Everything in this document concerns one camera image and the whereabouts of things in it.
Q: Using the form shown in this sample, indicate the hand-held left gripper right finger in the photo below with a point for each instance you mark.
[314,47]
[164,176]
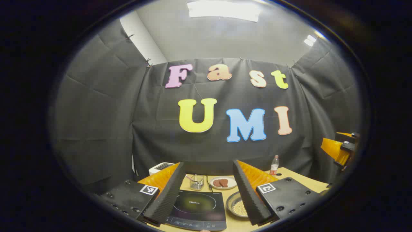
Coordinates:
[249,196]

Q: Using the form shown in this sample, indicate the small ceiling light panel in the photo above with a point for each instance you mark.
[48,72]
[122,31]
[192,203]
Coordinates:
[310,40]

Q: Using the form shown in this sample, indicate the heap of soybeans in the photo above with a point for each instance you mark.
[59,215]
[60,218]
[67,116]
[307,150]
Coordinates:
[240,208]

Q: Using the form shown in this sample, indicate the white toaster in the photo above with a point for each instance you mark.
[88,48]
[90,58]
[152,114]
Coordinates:
[159,167]

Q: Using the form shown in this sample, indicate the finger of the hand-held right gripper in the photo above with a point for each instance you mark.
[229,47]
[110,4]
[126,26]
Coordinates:
[334,149]

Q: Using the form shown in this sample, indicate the black induction cooktop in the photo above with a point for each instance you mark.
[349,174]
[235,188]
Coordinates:
[196,206]

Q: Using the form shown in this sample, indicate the round white plate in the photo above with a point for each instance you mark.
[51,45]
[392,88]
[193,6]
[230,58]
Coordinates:
[232,183]

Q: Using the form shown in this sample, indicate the red meat piece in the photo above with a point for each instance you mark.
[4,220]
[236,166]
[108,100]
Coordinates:
[224,182]
[217,183]

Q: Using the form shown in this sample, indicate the large ceiling light panel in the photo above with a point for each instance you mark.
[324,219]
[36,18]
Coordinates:
[222,9]

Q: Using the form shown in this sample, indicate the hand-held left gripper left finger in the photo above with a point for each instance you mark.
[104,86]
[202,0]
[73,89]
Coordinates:
[167,196]

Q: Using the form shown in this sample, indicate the clear plastic water bottle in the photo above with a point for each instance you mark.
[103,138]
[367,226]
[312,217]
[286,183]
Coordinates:
[274,166]

